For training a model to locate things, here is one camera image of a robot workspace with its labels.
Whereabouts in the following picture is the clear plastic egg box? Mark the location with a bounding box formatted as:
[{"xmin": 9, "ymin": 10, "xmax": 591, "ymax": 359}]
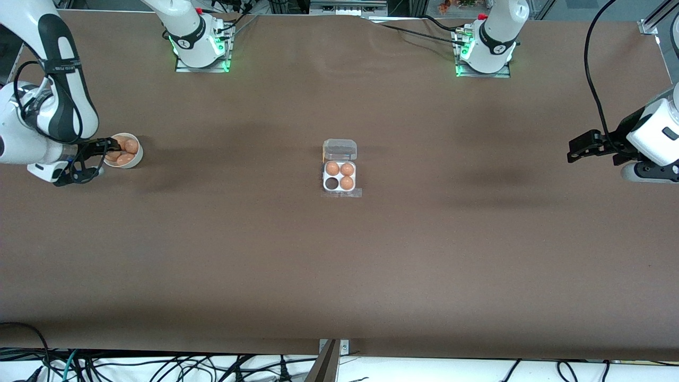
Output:
[{"xmin": 321, "ymin": 138, "xmax": 359, "ymax": 193}]

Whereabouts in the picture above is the white round bowl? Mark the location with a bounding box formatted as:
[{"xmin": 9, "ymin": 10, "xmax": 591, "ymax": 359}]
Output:
[{"xmin": 101, "ymin": 133, "xmax": 144, "ymax": 169}]

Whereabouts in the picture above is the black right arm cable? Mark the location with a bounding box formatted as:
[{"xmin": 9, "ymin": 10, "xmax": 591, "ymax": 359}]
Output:
[{"xmin": 13, "ymin": 59, "xmax": 86, "ymax": 140}]

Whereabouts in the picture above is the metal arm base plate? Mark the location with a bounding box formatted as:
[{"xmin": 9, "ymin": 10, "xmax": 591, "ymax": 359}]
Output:
[
  {"xmin": 452, "ymin": 27, "xmax": 513, "ymax": 79},
  {"xmin": 175, "ymin": 22, "xmax": 232, "ymax": 73}
]

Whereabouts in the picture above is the aluminium frame profile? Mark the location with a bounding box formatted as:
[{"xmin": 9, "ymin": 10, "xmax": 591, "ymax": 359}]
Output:
[{"xmin": 638, "ymin": 0, "xmax": 679, "ymax": 36}]

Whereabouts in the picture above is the black looped floor cable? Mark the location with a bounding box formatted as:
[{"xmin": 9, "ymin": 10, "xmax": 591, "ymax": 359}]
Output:
[{"xmin": 0, "ymin": 322, "xmax": 51, "ymax": 382}]

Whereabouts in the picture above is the black base cable bundle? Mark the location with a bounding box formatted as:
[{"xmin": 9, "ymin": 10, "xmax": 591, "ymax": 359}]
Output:
[{"xmin": 210, "ymin": 0, "xmax": 260, "ymax": 33}]

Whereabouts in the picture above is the black table cable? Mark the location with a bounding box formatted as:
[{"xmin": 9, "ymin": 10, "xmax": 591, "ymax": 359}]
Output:
[
  {"xmin": 369, "ymin": 20, "xmax": 463, "ymax": 45},
  {"xmin": 422, "ymin": 15, "xmax": 470, "ymax": 33}
]

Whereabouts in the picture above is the teal floor cable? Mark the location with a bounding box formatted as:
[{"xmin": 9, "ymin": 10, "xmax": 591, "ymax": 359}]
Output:
[{"xmin": 62, "ymin": 349, "xmax": 79, "ymax": 382}]

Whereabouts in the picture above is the silver metal frame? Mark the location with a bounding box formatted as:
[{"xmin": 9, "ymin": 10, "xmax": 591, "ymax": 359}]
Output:
[{"xmin": 310, "ymin": 0, "xmax": 389, "ymax": 16}]

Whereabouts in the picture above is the dark camera pole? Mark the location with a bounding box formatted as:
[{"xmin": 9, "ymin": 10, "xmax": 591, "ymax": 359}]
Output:
[{"xmin": 304, "ymin": 340, "xmax": 340, "ymax": 382}]

